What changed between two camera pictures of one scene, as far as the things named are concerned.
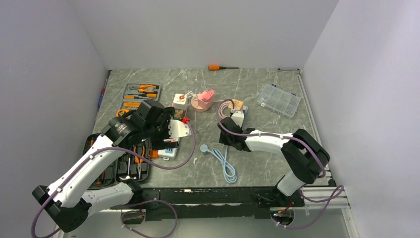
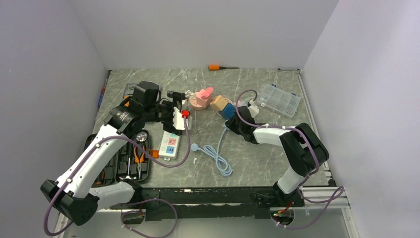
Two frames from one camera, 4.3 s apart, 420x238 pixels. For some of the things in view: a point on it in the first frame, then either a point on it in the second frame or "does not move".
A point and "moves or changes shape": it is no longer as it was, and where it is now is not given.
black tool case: [133, 164] does not move
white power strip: [167, 153] does not move
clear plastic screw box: [279, 99] does not move
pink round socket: [204, 101] does not move
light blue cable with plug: [230, 173] moves or changes shape
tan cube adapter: [238, 105] → [219, 103]
